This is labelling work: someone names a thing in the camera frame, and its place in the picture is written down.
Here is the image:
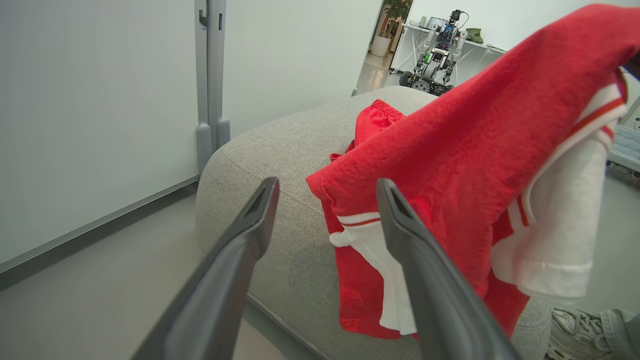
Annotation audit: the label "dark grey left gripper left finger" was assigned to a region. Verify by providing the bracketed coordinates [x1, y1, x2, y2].
[131, 176, 281, 360]

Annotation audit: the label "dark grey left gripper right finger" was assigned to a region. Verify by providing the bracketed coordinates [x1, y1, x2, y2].
[375, 178, 521, 360]

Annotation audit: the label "red white basketball jersey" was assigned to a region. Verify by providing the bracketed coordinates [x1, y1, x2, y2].
[305, 3, 640, 341]

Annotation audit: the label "grey fabric sofa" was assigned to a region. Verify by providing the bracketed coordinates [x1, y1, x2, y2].
[195, 85, 554, 360]

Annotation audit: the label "grey sneaker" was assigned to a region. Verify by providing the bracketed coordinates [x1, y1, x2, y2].
[545, 307, 615, 360]

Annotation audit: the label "grey trouser leg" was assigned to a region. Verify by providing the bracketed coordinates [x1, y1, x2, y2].
[599, 308, 640, 360]

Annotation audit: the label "red mesh shorts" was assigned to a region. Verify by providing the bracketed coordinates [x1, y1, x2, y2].
[328, 98, 407, 162]

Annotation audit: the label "white grid panel object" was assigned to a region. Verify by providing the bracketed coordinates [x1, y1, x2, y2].
[607, 94, 640, 174]

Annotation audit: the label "grey wheeled robot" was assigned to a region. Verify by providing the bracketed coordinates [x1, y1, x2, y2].
[398, 9, 470, 97]

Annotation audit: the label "white table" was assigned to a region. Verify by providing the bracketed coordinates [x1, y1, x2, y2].
[390, 22, 509, 77]

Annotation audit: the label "potted green plant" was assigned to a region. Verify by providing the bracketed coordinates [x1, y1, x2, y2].
[369, 0, 414, 58]

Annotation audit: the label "grey partition bottom rail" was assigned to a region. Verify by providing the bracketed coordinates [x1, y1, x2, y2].
[0, 175, 201, 292]

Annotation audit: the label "grey double partition post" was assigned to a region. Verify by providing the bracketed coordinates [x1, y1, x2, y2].
[194, 0, 232, 177]

